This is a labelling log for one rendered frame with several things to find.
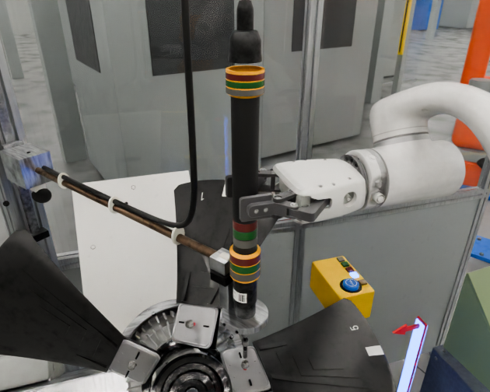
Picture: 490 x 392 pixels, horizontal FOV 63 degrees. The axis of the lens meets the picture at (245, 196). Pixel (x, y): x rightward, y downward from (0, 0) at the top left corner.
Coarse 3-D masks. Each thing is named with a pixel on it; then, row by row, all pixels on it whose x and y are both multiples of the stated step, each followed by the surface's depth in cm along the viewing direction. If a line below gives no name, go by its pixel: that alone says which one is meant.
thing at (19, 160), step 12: (12, 144) 91; (24, 144) 93; (12, 156) 86; (24, 156) 86; (36, 156) 87; (48, 156) 89; (12, 168) 87; (24, 168) 85; (12, 180) 90; (24, 180) 86; (36, 180) 88; (48, 180) 90
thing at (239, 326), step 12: (216, 252) 59; (228, 252) 59; (216, 264) 58; (228, 264) 57; (216, 276) 58; (228, 276) 58; (228, 288) 58; (228, 300) 59; (228, 312) 60; (264, 312) 60; (228, 324) 58; (240, 324) 58; (252, 324) 58; (264, 324) 59
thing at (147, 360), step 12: (120, 348) 61; (132, 348) 61; (144, 348) 60; (120, 360) 63; (132, 360) 62; (144, 360) 62; (156, 360) 61; (120, 372) 64; (132, 372) 64; (144, 372) 63
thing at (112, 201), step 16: (192, 80) 50; (192, 96) 51; (192, 112) 51; (192, 128) 52; (192, 144) 53; (192, 160) 54; (64, 176) 81; (192, 176) 56; (96, 192) 75; (192, 192) 57; (112, 208) 72; (128, 208) 69; (192, 208) 58; (160, 224) 65; (176, 224) 62; (176, 240) 63
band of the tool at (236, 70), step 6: (234, 66) 46; (240, 66) 46; (246, 66) 46; (252, 66) 46; (258, 66) 45; (228, 72) 43; (234, 72) 42; (240, 72) 42; (246, 72) 42; (252, 72) 42; (258, 72) 43; (234, 96) 44; (240, 96) 43; (246, 96) 43; (252, 96) 44
